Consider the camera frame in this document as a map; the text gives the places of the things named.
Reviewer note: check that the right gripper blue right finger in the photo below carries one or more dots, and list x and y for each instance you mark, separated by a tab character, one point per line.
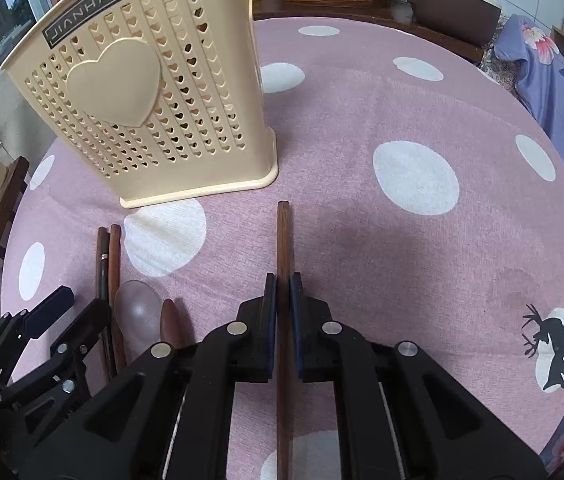
399	414

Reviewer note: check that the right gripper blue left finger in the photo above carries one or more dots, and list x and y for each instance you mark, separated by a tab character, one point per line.
167	415

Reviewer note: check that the steel spoon brown handle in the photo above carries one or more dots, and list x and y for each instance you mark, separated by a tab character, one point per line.
171	325

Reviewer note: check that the translucent plastic spoon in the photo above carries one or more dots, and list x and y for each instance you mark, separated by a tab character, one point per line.
137	307

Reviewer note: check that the brown wooden chopstick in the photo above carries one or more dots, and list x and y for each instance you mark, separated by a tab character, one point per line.
284	418
114	271

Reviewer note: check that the dark wooden chopstick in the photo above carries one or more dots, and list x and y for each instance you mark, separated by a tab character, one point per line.
101	283

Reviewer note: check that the dark wooden stool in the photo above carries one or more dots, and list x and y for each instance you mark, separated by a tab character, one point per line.
11	190

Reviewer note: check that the pink polka dot tablecloth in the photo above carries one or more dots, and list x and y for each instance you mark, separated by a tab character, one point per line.
427	203

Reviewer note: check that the beige plastic utensil holder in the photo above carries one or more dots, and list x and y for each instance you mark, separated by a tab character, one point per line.
162	98

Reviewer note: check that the dark wooden counter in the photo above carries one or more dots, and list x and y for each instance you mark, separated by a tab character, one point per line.
395	14

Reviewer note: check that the brown white rice cooker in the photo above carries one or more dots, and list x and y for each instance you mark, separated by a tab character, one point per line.
472	21

